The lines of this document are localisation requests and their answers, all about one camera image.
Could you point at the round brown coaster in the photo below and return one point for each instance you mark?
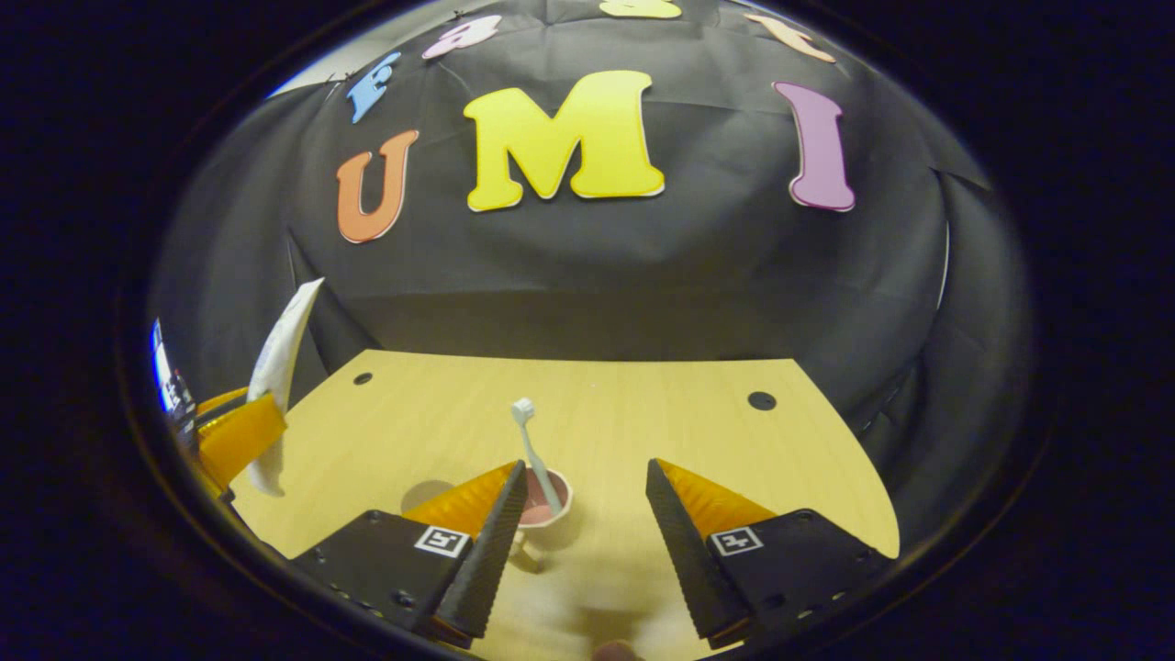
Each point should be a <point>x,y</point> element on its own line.
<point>422,496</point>

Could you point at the computer monitor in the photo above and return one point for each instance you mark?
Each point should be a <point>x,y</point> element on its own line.
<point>163,367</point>

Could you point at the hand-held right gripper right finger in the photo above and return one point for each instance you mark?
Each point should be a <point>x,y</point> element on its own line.
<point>688,551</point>

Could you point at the beige cup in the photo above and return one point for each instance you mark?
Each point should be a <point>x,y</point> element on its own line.
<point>532,516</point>

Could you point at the pale blue toothbrush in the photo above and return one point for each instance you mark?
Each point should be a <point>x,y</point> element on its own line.
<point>523,410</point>

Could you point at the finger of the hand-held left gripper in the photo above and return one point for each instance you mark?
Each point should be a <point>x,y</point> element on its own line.
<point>239,436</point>
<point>220,401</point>

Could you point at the black backdrop cloth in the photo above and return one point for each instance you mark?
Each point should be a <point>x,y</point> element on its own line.
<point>643,275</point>

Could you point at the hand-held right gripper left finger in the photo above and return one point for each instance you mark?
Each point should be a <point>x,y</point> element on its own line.
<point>491,551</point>

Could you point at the wooden desktop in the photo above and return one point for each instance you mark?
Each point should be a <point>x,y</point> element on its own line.
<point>643,413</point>

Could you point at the white toothpaste tube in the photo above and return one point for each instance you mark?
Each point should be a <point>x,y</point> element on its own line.
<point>285,349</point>

